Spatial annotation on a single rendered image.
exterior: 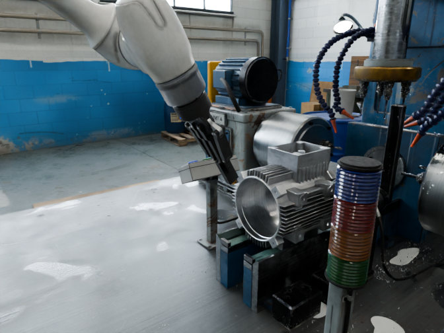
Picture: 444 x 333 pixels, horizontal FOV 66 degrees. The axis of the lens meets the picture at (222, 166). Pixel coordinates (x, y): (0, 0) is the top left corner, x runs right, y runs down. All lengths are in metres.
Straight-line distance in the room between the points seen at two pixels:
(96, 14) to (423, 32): 0.97
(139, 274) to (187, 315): 0.21
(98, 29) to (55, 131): 5.48
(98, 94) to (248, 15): 3.60
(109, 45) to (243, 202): 0.48
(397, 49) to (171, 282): 0.88
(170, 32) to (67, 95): 5.58
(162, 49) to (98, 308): 0.60
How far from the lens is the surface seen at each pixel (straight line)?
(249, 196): 0.90
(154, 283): 0.96
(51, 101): 6.15
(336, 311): 0.61
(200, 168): 0.97
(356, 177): 0.49
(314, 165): 0.86
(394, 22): 1.11
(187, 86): 0.67
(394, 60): 1.09
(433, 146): 1.17
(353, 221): 0.52
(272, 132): 1.25
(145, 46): 0.64
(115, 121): 6.46
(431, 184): 0.95
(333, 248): 0.55
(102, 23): 0.77
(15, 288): 1.06
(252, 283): 0.83
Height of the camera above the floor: 1.35
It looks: 17 degrees down
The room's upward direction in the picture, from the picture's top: straight up
